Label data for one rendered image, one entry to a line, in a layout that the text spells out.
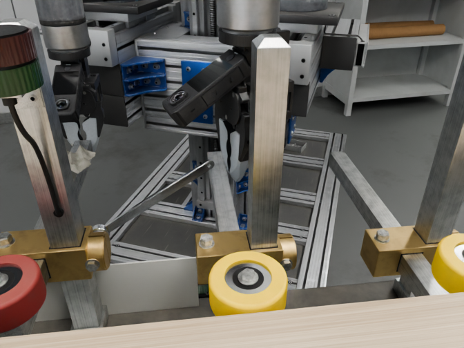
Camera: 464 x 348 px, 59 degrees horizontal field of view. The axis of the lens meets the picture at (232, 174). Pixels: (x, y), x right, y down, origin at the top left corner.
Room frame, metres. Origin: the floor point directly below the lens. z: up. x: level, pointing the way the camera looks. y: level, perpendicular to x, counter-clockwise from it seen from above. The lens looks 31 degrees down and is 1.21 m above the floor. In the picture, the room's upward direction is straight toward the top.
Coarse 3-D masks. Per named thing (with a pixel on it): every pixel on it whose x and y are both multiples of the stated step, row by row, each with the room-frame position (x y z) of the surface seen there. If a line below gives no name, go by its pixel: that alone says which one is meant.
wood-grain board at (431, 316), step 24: (264, 312) 0.27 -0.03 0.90; (288, 312) 0.27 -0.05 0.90; (312, 312) 0.27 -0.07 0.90; (336, 312) 0.27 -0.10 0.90; (360, 312) 0.27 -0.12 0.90; (384, 312) 0.27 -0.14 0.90; (408, 312) 0.27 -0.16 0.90; (432, 312) 0.27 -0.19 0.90; (456, 312) 0.27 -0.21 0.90; (24, 336) 0.24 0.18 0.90; (48, 336) 0.24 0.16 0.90; (72, 336) 0.24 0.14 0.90; (96, 336) 0.24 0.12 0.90; (120, 336) 0.24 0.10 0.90; (144, 336) 0.24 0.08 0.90; (168, 336) 0.24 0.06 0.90; (192, 336) 0.24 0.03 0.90; (216, 336) 0.24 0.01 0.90; (240, 336) 0.24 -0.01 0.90; (264, 336) 0.24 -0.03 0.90; (288, 336) 0.24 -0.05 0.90; (312, 336) 0.24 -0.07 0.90; (336, 336) 0.24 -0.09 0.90; (360, 336) 0.24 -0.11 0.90; (384, 336) 0.24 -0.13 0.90; (408, 336) 0.24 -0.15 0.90; (432, 336) 0.24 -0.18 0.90; (456, 336) 0.24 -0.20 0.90
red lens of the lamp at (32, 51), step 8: (0, 40) 0.34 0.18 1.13; (8, 40) 0.34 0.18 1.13; (16, 40) 0.35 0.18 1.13; (24, 40) 0.35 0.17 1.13; (32, 40) 0.37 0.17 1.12; (0, 48) 0.34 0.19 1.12; (8, 48) 0.34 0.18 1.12; (16, 48) 0.34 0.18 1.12; (24, 48) 0.35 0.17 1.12; (32, 48) 0.36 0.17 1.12; (0, 56) 0.34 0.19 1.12; (8, 56) 0.34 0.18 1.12; (16, 56) 0.34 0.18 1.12; (24, 56) 0.35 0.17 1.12; (32, 56) 0.36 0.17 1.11; (0, 64) 0.33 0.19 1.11; (8, 64) 0.34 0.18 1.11; (16, 64) 0.34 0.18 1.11
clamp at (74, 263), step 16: (16, 240) 0.40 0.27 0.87; (32, 240) 0.40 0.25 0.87; (96, 240) 0.41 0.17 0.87; (32, 256) 0.38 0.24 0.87; (48, 256) 0.38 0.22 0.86; (64, 256) 0.38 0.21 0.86; (80, 256) 0.39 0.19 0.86; (96, 256) 0.39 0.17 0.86; (48, 272) 0.38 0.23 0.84; (64, 272) 0.38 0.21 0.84; (80, 272) 0.39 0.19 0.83
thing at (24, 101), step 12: (12, 24) 0.39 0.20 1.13; (0, 36) 0.34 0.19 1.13; (12, 96) 0.34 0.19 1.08; (24, 96) 0.39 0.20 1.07; (36, 96) 0.39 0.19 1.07; (12, 108) 0.35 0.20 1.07; (24, 132) 0.36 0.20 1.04; (36, 144) 0.38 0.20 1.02; (48, 180) 0.38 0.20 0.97; (60, 216) 0.39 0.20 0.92
